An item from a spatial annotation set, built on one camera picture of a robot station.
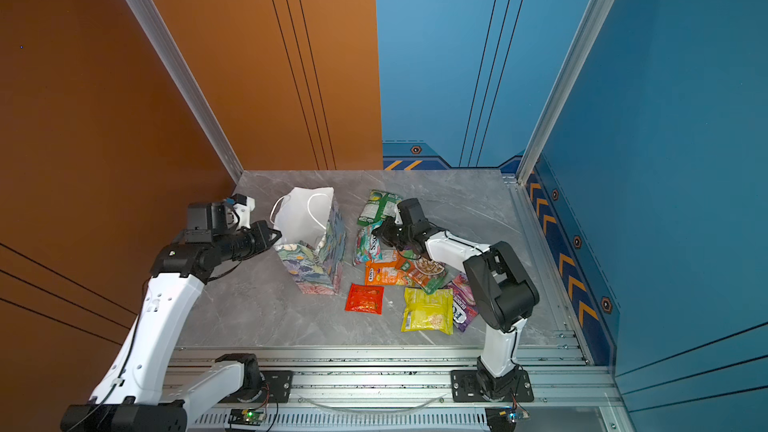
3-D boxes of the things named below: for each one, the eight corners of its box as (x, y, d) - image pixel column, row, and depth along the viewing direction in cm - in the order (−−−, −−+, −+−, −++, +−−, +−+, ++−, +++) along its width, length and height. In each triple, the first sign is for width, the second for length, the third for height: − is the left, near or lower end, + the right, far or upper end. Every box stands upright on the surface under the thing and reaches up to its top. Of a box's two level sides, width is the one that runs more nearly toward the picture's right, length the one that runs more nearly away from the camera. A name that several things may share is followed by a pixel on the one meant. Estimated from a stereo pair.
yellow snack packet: (401, 334, 83) (401, 329, 80) (401, 293, 91) (401, 287, 88) (455, 334, 83) (457, 329, 80) (450, 293, 91) (452, 287, 88)
